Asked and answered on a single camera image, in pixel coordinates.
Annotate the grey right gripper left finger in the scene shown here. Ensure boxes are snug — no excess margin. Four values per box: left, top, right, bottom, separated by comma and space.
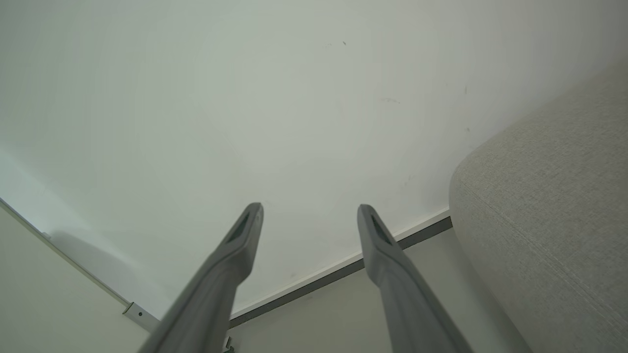
137, 202, 264, 353

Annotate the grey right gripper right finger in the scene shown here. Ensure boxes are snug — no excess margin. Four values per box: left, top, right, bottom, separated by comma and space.
357, 204, 474, 353

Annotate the light grey fabric sofa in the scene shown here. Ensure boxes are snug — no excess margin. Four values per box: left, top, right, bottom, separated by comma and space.
448, 59, 628, 353

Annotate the white flat panel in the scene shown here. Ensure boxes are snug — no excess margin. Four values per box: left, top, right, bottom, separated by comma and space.
0, 198, 151, 353

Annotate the small metal bracket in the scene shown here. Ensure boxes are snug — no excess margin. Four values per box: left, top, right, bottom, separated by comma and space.
122, 302, 161, 333

